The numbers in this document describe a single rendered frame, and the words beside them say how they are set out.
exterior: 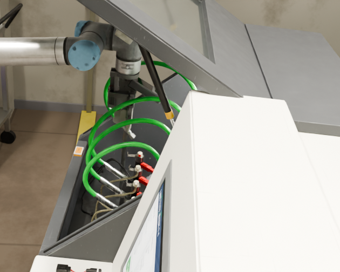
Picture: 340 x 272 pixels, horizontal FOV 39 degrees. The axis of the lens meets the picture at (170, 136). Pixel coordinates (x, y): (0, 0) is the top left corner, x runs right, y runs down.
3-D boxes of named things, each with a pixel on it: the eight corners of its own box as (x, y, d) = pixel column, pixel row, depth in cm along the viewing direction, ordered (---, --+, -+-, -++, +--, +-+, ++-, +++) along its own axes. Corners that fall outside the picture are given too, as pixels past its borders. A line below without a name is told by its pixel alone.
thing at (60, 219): (76, 171, 201) (77, 140, 192) (87, 172, 201) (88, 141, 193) (40, 288, 148) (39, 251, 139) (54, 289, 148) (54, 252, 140)
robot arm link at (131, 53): (117, 14, 138) (147, 18, 138) (115, 50, 144) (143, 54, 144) (113, 22, 131) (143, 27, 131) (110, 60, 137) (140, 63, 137)
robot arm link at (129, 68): (142, 54, 144) (140, 64, 137) (140, 68, 146) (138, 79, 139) (117, 51, 143) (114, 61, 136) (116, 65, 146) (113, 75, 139)
